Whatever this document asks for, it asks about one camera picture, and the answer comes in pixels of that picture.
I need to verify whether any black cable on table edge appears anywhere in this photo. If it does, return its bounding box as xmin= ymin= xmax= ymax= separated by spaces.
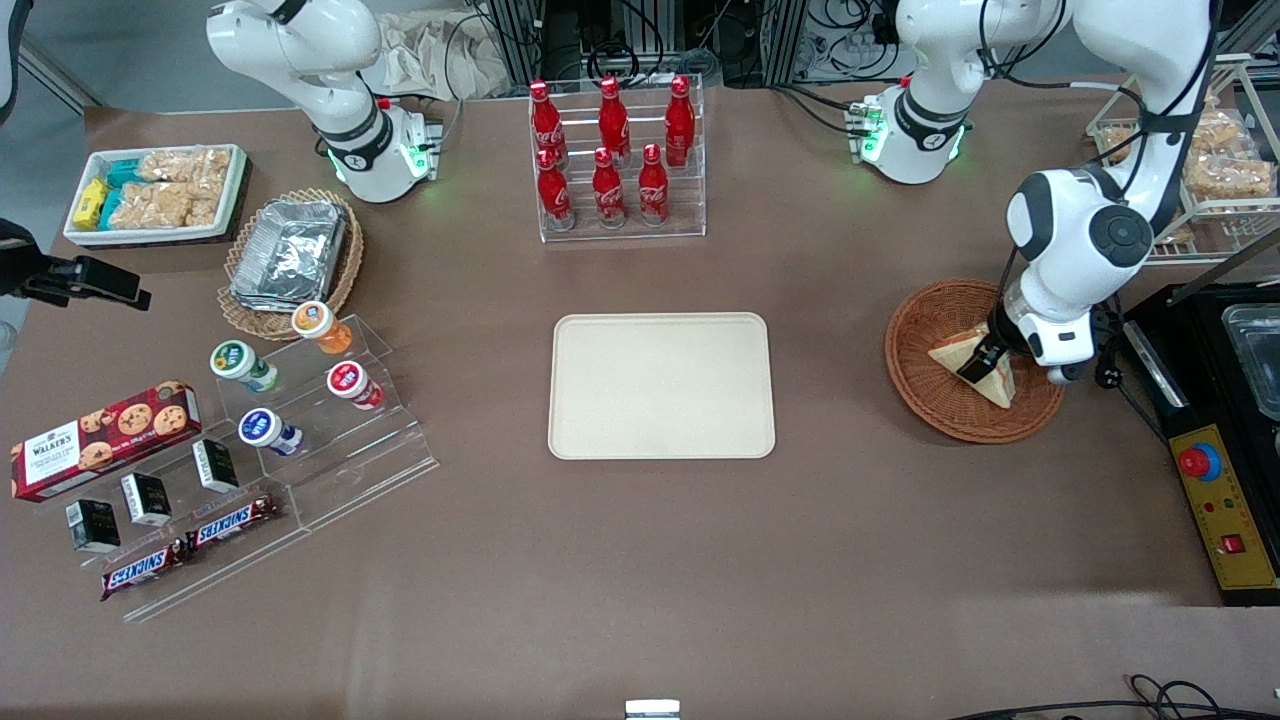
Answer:
xmin=948 ymin=674 xmax=1280 ymax=720

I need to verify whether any black power cable with plug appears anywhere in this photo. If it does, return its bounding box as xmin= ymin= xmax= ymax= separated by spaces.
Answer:
xmin=1095 ymin=305 xmax=1171 ymax=441

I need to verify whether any white wire rack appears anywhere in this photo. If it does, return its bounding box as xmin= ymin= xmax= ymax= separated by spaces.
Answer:
xmin=1087 ymin=55 xmax=1280 ymax=267

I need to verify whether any black cable to arm base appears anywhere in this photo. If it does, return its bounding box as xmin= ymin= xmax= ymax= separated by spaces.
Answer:
xmin=772 ymin=84 xmax=873 ymax=138

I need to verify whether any small black box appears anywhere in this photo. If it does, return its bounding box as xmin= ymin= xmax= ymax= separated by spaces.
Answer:
xmin=191 ymin=438 xmax=242 ymax=495
xmin=65 ymin=498 xmax=122 ymax=555
xmin=119 ymin=472 xmax=174 ymax=529

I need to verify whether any red lid cup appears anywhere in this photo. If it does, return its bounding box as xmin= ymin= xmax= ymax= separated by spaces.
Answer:
xmin=326 ymin=361 xmax=386 ymax=412

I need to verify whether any clear acrylic bottle rack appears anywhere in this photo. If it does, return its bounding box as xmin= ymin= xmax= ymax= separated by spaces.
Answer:
xmin=527 ymin=74 xmax=709 ymax=245

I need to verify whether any white rectangular snack bin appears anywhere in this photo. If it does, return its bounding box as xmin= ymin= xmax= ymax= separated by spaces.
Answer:
xmin=63 ymin=144 xmax=249 ymax=248

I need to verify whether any clear bag of rice crackers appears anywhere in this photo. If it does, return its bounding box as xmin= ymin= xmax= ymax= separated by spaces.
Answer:
xmin=140 ymin=147 xmax=233 ymax=187
xmin=110 ymin=180 xmax=223 ymax=230

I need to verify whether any clear acrylic tiered stand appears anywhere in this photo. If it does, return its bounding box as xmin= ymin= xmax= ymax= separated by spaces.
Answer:
xmin=30 ymin=430 xmax=311 ymax=624
xmin=213 ymin=314 xmax=441 ymax=532

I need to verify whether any Snickers bar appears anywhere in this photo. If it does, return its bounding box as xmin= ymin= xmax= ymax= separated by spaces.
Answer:
xmin=99 ymin=540 xmax=192 ymax=603
xmin=185 ymin=493 xmax=282 ymax=554

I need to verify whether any orange lid cup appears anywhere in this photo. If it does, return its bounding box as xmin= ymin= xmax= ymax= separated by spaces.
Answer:
xmin=291 ymin=301 xmax=354 ymax=357

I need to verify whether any crumpled beige paper bag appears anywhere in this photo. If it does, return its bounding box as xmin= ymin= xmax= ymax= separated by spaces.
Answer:
xmin=374 ymin=9 xmax=512 ymax=102

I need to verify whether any triangular sandwich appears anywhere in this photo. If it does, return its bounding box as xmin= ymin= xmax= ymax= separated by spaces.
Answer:
xmin=928 ymin=322 xmax=1017 ymax=409

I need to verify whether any light oval wicker basket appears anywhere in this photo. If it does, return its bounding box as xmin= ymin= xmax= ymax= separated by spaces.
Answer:
xmin=217 ymin=188 xmax=365 ymax=342

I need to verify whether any pale plastic serving tray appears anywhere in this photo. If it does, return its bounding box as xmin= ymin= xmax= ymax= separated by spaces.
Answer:
xmin=548 ymin=312 xmax=777 ymax=461

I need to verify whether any aluminium profile post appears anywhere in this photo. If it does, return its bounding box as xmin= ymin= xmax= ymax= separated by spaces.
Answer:
xmin=764 ymin=0 xmax=810 ymax=87
xmin=484 ymin=0 xmax=547 ymax=87

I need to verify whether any yellow snack pack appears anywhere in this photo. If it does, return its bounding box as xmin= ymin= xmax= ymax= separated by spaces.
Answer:
xmin=74 ymin=177 xmax=110 ymax=230

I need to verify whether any red Walkers cookie box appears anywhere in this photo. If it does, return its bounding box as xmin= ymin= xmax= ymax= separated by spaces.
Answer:
xmin=10 ymin=380 xmax=203 ymax=503

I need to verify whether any green lid cup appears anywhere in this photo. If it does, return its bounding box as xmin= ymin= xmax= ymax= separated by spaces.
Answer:
xmin=209 ymin=340 xmax=280 ymax=394

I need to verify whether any stack of foil trays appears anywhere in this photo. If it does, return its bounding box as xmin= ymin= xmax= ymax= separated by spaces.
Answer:
xmin=229 ymin=199 xmax=349 ymax=312

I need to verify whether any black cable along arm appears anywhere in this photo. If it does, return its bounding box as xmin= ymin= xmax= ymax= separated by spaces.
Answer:
xmin=980 ymin=0 xmax=1221 ymax=301

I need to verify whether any red Coca-Cola bottle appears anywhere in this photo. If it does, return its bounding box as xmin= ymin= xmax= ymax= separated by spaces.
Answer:
xmin=664 ymin=75 xmax=697 ymax=169
xmin=529 ymin=80 xmax=570 ymax=167
xmin=597 ymin=76 xmax=632 ymax=167
xmin=536 ymin=148 xmax=577 ymax=233
xmin=637 ymin=143 xmax=671 ymax=228
xmin=591 ymin=147 xmax=628 ymax=230

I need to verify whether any blue lid cup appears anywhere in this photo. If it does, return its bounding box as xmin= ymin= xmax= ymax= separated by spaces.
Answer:
xmin=237 ymin=408 xmax=304 ymax=458

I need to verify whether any clear plastic container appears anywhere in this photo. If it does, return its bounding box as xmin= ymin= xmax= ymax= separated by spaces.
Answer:
xmin=1219 ymin=303 xmax=1280 ymax=422

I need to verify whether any round brown wicker basket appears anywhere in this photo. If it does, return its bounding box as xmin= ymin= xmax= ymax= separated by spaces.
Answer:
xmin=884 ymin=278 xmax=1067 ymax=445

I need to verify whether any grey metal rod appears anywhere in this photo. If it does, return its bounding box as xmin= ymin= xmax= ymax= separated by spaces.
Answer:
xmin=1165 ymin=233 xmax=1280 ymax=307

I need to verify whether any black sealing machine yellow panel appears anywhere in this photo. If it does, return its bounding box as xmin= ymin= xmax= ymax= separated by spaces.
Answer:
xmin=1125 ymin=280 xmax=1280 ymax=608

